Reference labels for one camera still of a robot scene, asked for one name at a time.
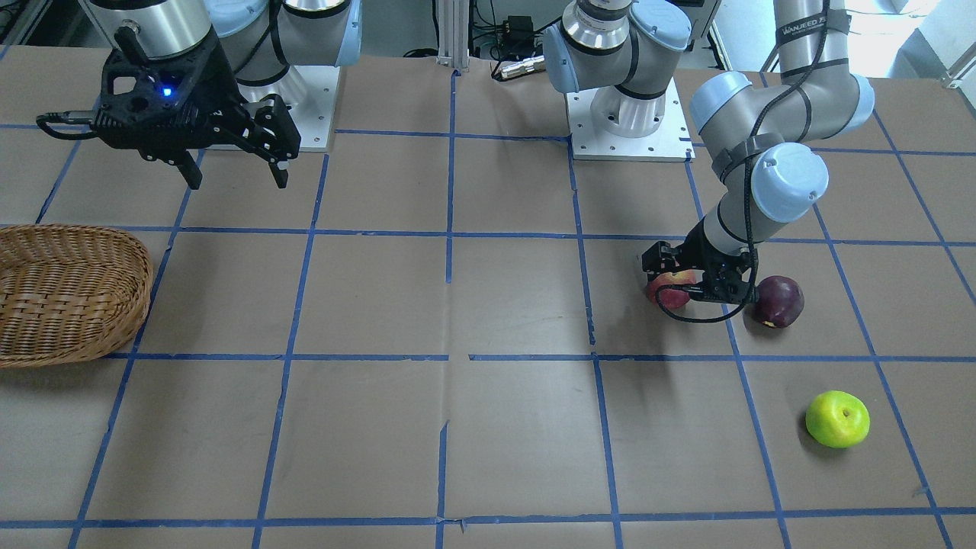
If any aluminium frame post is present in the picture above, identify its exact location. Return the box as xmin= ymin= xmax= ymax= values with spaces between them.
xmin=435 ymin=0 xmax=473 ymax=73

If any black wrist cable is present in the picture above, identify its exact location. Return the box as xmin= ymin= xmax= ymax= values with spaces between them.
xmin=660 ymin=0 xmax=832 ymax=324

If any dark purple apple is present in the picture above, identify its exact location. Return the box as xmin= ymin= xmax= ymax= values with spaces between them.
xmin=749 ymin=275 xmax=805 ymax=328

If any wicker basket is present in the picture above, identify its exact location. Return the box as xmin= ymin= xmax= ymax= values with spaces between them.
xmin=1 ymin=223 xmax=156 ymax=368

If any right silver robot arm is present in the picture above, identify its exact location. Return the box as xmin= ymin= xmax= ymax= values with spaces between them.
xmin=80 ymin=1 xmax=362 ymax=190

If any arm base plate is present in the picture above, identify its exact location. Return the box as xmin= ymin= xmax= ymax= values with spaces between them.
xmin=238 ymin=66 xmax=342 ymax=153
xmin=565 ymin=79 xmax=695 ymax=161

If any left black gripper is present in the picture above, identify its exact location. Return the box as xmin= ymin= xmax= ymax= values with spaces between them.
xmin=640 ymin=223 xmax=753 ymax=303

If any green apple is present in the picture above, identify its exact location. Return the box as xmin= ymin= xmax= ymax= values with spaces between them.
xmin=804 ymin=390 xmax=871 ymax=449

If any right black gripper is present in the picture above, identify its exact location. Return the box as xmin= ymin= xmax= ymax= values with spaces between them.
xmin=95 ymin=34 xmax=302 ymax=191

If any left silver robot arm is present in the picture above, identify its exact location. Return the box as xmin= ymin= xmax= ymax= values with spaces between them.
xmin=541 ymin=1 xmax=875 ymax=306

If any red yellow apple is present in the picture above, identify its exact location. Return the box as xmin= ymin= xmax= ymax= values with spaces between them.
xmin=645 ymin=271 xmax=698 ymax=310

